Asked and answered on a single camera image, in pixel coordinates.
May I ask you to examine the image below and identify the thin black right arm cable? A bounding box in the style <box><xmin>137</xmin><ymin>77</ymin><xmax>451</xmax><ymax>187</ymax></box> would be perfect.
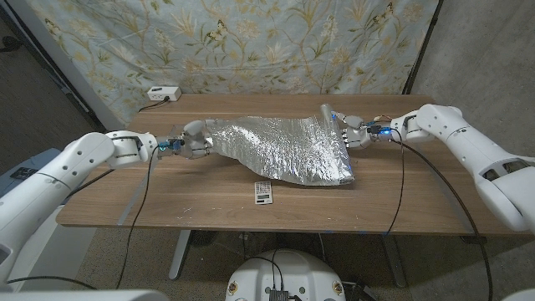
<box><xmin>382</xmin><ymin>129</ymin><xmax>405</xmax><ymax>237</ymax></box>

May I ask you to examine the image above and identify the black backdrop stand pole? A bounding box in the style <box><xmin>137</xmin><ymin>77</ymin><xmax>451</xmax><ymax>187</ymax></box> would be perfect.
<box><xmin>403</xmin><ymin>0</ymin><xmax>444</xmax><ymax>95</ymax></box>

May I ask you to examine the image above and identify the grey table leg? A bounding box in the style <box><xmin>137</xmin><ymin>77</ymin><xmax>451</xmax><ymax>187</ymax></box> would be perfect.
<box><xmin>380</xmin><ymin>233</ymin><xmax>409</xmax><ymax>288</ymax></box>

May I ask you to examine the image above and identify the aluminum foil sheet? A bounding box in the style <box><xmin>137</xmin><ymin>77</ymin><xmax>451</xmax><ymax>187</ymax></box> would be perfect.
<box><xmin>204</xmin><ymin>103</ymin><xmax>356</xmax><ymax>187</ymax></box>

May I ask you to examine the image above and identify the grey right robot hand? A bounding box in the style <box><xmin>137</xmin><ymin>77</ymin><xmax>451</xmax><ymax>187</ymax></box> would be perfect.
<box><xmin>332</xmin><ymin>111</ymin><xmax>392</xmax><ymax>150</ymax></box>

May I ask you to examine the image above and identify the black torso cable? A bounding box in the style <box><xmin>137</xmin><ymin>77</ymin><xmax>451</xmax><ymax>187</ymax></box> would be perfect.
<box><xmin>246</xmin><ymin>249</ymin><xmax>285</xmax><ymax>292</ymax></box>

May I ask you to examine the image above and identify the black outlet power cord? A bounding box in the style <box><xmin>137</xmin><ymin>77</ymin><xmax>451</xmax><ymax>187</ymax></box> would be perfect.
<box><xmin>138</xmin><ymin>96</ymin><xmax>171</xmax><ymax>113</ymax></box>

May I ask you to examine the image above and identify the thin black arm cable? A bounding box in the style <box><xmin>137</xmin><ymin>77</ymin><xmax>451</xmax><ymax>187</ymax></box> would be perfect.
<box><xmin>382</xmin><ymin>129</ymin><xmax>405</xmax><ymax>237</ymax></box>
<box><xmin>6</xmin><ymin>145</ymin><xmax>162</xmax><ymax>292</ymax></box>

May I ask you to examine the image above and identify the white table leg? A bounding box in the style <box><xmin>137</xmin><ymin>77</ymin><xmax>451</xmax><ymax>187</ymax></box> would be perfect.
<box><xmin>168</xmin><ymin>229</ymin><xmax>191</xmax><ymax>280</ymax></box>

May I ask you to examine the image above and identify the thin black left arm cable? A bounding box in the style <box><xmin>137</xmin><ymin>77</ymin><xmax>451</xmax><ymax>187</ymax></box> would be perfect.
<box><xmin>6</xmin><ymin>145</ymin><xmax>162</xmax><ymax>292</ymax></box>

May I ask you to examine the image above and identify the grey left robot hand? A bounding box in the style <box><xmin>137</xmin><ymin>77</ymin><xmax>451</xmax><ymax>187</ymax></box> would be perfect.
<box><xmin>158</xmin><ymin>120</ymin><xmax>214</xmax><ymax>160</ymax></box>

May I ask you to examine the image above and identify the white robot torso base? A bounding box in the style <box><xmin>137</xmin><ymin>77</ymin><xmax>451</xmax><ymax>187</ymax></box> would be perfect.
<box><xmin>225</xmin><ymin>249</ymin><xmax>347</xmax><ymax>301</ymax></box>

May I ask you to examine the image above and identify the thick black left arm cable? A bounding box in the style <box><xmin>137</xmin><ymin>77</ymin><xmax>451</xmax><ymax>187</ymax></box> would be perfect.
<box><xmin>64</xmin><ymin>168</ymin><xmax>115</xmax><ymax>200</ymax></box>

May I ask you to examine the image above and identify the white power outlet box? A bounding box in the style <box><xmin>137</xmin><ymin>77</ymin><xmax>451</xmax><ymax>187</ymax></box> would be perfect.
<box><xmin>146</xmin><ymin>86</ymin><xmax>182</xmax><ymax>102</ymax></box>

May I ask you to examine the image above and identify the small white calculator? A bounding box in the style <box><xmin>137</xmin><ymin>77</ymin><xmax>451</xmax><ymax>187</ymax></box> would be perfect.
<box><xmin>254</xmin><ymin>180</ymin><xmax>273</xmax><ymax>206</ymax></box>

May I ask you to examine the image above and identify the black card with print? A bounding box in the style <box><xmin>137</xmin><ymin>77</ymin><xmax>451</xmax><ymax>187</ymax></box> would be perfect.
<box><xmin>10</xmin><ymin>166</ymin><xmax>38</xmax><ymax>181</ymax></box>

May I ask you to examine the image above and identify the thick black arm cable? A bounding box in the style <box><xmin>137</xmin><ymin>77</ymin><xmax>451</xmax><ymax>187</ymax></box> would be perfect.
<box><xmin>395</xmin><ymin>140</ymin><xmax>494</xmax><ymax>301</ymax></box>
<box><xmin>64</xmin><ymin>168</ymin><xmax>115</xmax><ymax>200</ymax></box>

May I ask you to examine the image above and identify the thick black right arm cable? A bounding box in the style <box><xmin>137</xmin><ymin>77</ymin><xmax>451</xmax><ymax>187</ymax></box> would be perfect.
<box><xmin>395</xmin><ymin>140</ymin><xmax>494</xmax><ymax>301</ymax></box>

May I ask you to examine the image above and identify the floral printed backdrop cloth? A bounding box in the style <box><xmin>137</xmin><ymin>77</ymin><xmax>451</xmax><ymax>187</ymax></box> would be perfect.
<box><xmin>24</xmin><ymin>0</ymin><xmax>440</xmax><ymax>126</ymax></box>

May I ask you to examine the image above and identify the grey-white slanted frame post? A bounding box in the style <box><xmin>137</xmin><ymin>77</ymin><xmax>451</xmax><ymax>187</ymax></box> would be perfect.
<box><xmin>6</xmin><ymin>0</ymin><xmax>126</xmax><ymax>131</ymax></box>

